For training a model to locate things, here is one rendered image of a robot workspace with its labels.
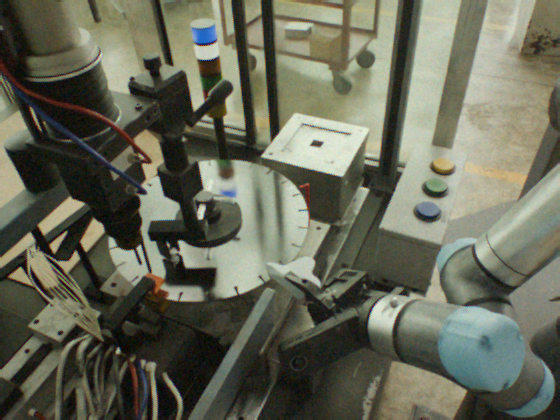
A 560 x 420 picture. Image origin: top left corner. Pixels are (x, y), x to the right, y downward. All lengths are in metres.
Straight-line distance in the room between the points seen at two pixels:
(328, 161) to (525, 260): 0.50
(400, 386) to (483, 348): 1.22
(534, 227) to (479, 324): 0.15
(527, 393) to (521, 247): 0.16
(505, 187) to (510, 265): 1.87
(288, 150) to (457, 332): 0.63
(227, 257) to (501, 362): 0.41
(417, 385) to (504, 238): 1.15
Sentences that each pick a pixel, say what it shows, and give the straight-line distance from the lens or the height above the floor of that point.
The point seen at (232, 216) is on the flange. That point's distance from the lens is 0.78.
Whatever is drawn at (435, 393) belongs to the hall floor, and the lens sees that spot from 1.71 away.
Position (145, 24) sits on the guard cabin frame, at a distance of 1.27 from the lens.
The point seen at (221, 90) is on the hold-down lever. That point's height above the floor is 1.22.
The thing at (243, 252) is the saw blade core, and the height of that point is 0.95.
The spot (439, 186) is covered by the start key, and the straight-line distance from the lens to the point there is 0.94.
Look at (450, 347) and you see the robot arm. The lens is 0.50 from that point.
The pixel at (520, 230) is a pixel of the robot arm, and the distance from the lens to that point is 0.60.
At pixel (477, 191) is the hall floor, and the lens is 2.41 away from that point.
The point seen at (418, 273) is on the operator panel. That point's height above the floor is 0.81.
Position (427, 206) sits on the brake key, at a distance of 0.89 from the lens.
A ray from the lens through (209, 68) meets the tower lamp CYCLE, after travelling 0.95.
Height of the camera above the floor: 1.50
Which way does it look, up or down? 44 degrees down
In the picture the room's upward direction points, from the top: 4 degrees counter-clockwise
